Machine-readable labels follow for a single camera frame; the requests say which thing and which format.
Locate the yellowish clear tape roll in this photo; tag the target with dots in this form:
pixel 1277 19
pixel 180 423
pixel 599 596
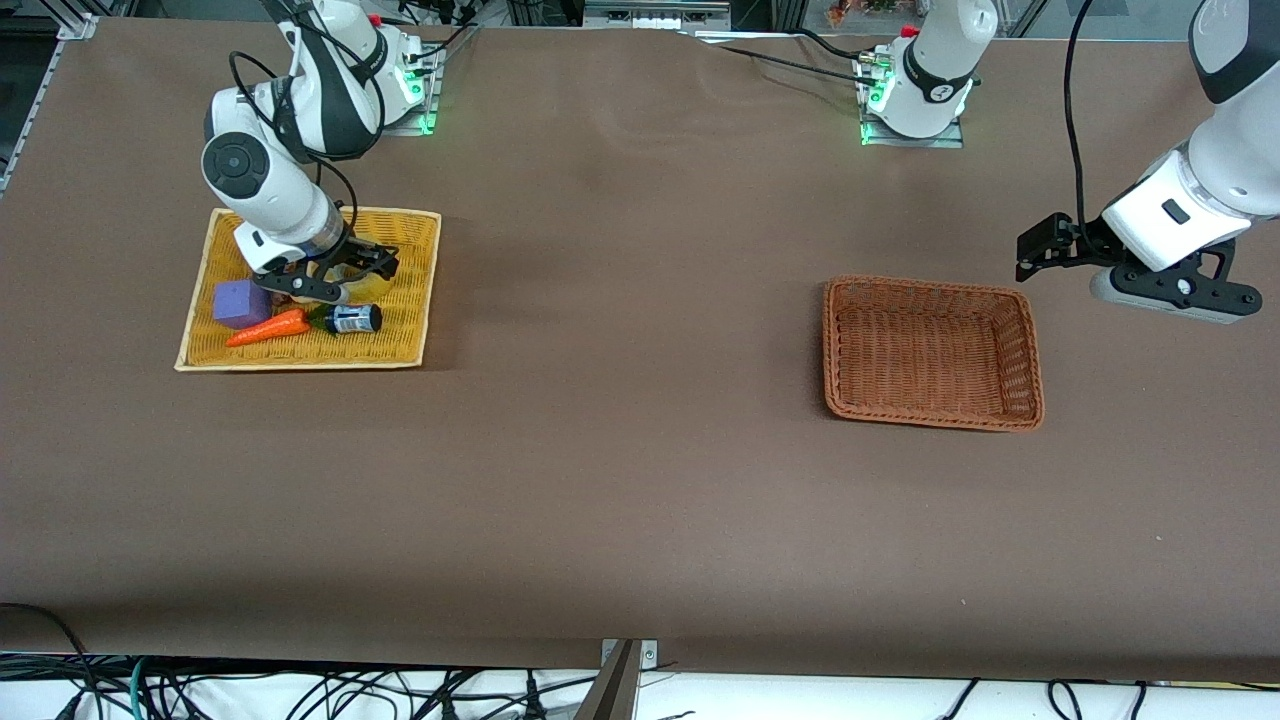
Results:
pixel 368 290

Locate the orange toy carrot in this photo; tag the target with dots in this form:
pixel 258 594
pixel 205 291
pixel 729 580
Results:
pixel 270 327

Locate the yellow wicker tray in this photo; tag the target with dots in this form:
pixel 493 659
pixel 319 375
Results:
pixel 400 330

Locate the purple foam cube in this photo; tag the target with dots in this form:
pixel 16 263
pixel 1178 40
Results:
pixel 240 305

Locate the grey box with ports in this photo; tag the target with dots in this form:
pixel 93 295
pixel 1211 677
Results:
pixel 655 15

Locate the brown wicker basket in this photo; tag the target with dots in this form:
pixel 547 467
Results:
pixel 930 350

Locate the silver aluminium frame rail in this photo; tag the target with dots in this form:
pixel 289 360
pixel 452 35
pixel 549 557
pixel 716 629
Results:
pixel 75 27

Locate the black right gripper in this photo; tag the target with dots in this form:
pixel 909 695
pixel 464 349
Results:
pixel 352 251

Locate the brown wooden beam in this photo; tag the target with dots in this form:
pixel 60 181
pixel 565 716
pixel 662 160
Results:
pixel 610 695

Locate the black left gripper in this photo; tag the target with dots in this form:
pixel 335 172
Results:
pixel 1084 241

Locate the silver table edge bracket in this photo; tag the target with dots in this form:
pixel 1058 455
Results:
pixel 648 655

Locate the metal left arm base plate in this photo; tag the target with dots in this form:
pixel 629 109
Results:
pixel 950 140

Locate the small can with black lid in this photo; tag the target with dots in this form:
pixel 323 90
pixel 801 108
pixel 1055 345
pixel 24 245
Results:
pixel 352 319

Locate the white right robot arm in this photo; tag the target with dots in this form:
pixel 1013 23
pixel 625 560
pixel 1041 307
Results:
pixel 270 190

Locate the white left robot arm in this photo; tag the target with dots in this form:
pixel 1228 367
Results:
pixel 1200 200

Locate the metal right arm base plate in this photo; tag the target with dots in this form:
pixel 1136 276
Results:
pixel 415 125

